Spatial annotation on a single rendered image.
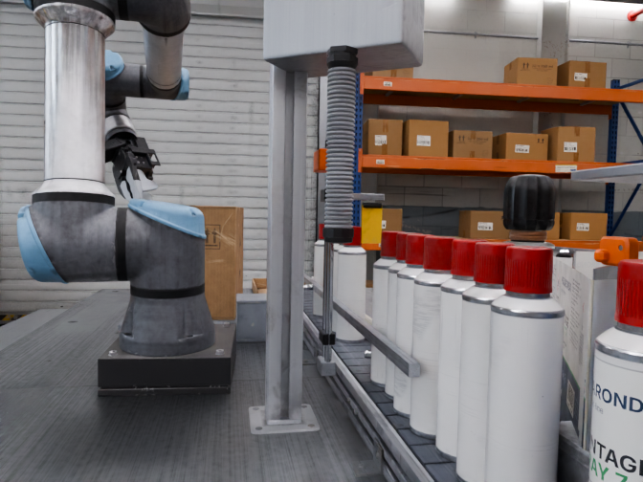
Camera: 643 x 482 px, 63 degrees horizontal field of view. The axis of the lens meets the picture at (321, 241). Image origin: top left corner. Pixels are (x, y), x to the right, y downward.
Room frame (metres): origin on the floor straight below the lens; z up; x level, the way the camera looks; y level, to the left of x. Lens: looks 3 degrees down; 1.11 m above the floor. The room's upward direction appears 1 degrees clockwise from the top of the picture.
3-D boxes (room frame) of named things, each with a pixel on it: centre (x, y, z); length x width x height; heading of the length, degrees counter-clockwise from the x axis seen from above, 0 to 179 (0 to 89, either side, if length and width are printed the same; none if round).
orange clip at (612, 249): (0.39, -0.22, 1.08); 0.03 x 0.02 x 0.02; 10
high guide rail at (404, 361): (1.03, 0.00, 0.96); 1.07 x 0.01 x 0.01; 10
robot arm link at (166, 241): (0.83, 0.25, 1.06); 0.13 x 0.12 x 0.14; 107
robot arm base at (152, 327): (0.84, 0.25, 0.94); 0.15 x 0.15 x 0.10
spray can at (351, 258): (0.93, -0.06, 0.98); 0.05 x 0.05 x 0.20
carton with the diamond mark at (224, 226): (1.36, 0.33, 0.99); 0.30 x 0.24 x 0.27; 5
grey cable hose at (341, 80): (0.57, -0.02, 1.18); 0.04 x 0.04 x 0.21
